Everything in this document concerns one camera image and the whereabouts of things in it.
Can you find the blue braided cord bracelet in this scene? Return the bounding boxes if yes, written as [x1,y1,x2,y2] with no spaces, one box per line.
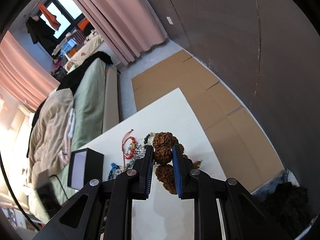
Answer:
[107,162,126,181]

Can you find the red string bracelet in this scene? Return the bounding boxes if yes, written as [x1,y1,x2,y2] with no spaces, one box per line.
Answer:
[121,128,137,167]

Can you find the silver chain bracelet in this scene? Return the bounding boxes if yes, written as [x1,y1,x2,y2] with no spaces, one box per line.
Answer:
[126,142,147,168]

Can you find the dark green bead bracelet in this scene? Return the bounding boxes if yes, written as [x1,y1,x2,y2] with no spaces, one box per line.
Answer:
[143,132,156,146]

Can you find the brown wooden bead bracelet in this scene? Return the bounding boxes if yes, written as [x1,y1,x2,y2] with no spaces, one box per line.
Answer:
[152,131,193,195]

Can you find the black jewelry box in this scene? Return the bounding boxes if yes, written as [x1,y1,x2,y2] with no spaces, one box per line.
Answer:
[67,148,104,190]

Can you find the white side table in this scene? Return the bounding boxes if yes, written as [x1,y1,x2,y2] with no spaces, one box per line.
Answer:
[84,88,226,239]

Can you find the flattened cardboard on floor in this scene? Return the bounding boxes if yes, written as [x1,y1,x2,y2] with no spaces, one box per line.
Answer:
[131,50,284,192]

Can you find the beige blanket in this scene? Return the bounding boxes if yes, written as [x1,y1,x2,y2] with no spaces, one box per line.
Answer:
[29,88,74,187]

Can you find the bed with green sheet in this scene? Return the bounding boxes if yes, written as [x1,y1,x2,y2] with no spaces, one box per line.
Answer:
[28,59,119,223]

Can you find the black clothing on bed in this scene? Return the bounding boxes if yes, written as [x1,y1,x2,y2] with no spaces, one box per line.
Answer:
[57,51,113,94]

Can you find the pink curtain left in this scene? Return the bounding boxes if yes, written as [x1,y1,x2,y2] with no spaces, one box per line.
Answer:
[1,32,60,110]

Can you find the pink curtain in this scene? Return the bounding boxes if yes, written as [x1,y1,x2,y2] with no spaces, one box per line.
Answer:
[1,32,60,110]
[73,0,167,66]

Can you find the patterned cream cushion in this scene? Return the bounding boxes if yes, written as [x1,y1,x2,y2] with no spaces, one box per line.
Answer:
[64,33,104,72]

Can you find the black hanging garment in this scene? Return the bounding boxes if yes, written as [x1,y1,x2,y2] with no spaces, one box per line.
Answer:
[25,17,58,55]

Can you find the orange hanging garment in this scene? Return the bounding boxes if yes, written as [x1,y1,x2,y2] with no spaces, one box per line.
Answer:
[37,3,61,30]

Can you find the pink curtain right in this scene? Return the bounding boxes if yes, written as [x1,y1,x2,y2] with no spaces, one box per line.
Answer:
[73,0,167,66]

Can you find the white wall switch plate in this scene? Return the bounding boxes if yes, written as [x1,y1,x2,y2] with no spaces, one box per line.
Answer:
[167,16,173,25]

